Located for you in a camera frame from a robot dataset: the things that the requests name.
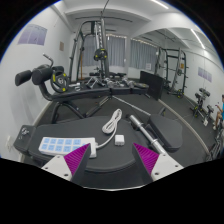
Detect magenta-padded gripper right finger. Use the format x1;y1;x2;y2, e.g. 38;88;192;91
131;142;185;186

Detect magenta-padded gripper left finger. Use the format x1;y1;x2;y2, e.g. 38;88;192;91
41;143;92;185

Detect chrome barbell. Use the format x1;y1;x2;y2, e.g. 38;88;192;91
127;113;168;155

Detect black padded seat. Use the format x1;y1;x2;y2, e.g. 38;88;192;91
12;124;37;155
147;114;184;154

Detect metal spring collar clip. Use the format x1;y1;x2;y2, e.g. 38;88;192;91
19;127;31;140

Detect black weight bench with rollers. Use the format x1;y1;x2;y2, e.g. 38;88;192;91
14;63;151;122

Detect black square box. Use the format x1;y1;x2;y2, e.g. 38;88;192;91
139;70;166;101

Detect dumbbell rack stand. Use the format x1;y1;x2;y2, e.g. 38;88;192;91
191;86;215;127

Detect black weight plate yellow marks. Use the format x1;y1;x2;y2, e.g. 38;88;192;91
49;67;70;94

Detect group of dumbbells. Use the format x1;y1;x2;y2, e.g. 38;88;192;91
86;75;148;90

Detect person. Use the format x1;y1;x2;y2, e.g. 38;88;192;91
214;93;224;130

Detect black power rack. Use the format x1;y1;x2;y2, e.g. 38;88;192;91
154;46;190;100

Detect grey window curtain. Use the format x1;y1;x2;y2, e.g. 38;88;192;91
81;34;128;68
128;38;158;71

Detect grey smith machine rack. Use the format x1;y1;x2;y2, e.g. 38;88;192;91
67;19;113;83

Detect long ceiling light strip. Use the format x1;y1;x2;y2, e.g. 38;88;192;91
149;0;170;11
190;28;206;51

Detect white coiled power cable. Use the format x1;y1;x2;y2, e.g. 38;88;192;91
94;107;124;150

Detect white wall socket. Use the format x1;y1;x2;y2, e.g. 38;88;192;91
4;134;13;150

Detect small purple wall poster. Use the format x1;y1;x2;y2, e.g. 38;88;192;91
197;66;214;84

